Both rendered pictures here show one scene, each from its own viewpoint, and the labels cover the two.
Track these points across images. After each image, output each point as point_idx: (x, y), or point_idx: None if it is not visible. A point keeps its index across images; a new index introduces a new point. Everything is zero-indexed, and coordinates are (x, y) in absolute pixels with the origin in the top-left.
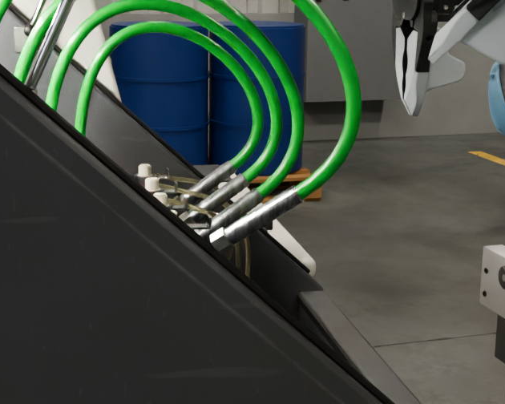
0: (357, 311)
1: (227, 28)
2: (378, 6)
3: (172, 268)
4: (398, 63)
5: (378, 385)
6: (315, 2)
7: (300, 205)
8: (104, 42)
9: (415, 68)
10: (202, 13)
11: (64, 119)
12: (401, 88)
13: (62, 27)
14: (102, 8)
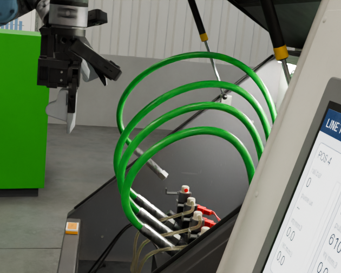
0: None
1: (159, 116)
2: None
3: None
4: (75, 110)
5: (73, 265)
6: (137, 75)
7: None
8: (243, 144)
9: (76, 106)
10: (177, 108)
11: (213, 99)
12: (74, 121)
13: (216, 78)
14: (238, 110)
